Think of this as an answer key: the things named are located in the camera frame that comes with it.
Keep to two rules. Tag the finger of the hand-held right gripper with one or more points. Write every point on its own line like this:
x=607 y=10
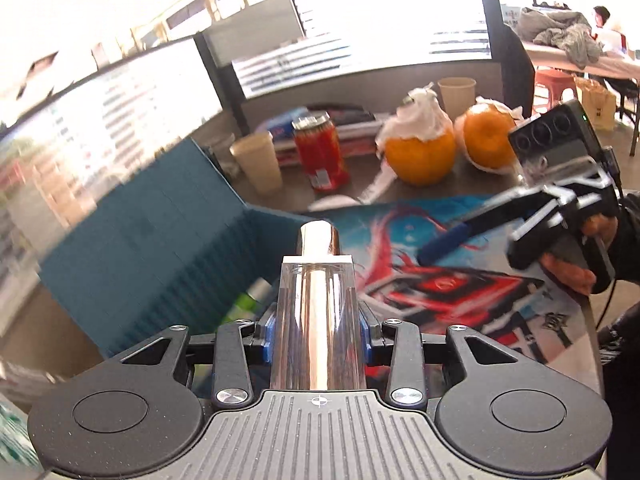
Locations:
x=445 y=245

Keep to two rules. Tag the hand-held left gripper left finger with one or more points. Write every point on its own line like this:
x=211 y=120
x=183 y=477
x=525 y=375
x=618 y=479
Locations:
x=268 y=345

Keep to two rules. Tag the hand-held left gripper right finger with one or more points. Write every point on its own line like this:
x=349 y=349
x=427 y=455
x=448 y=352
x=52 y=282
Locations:
x=365 y=340

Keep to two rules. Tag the blue container box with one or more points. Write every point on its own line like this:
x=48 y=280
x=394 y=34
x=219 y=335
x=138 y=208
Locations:
x=150 y=240

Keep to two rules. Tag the person's right hand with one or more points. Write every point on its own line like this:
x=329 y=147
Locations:
x=567 y=270

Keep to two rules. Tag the green white bottle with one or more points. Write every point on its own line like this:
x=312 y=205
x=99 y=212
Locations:
x=250 y=305

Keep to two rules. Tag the printed desk mat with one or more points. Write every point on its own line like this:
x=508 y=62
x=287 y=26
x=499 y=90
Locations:
x=450 y=300

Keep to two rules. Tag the yellow paper bag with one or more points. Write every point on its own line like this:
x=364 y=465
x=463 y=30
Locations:
x=597 y=105

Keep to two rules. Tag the red plastic stool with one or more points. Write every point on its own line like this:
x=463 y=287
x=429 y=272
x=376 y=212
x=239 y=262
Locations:
x=555 y=85

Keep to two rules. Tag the orange in foam net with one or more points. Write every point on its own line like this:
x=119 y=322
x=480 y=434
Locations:
x=500 y=105

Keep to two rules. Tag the black chair back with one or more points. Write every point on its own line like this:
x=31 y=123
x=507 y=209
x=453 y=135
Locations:
x=517 y=70

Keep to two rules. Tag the white table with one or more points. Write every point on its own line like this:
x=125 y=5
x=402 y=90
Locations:
x=620 y=67

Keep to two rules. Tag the white tissue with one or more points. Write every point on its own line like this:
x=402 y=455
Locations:
x=332 y=203

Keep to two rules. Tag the beige paper cup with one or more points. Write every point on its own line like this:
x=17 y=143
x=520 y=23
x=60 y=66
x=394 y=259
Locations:
x=260 y=162
x=456 y=97

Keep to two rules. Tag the orange with white wrap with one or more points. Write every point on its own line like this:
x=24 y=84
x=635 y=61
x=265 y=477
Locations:
x=420 y=115

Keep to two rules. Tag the grey clothes pile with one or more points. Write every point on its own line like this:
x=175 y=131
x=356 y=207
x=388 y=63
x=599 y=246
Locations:
x=560 y=30

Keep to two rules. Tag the stack of books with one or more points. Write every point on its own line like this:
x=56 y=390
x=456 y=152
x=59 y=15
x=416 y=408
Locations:
x=360 y=125

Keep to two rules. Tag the red drink can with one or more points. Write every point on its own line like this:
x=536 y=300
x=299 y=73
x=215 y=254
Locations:
x=320 y=152

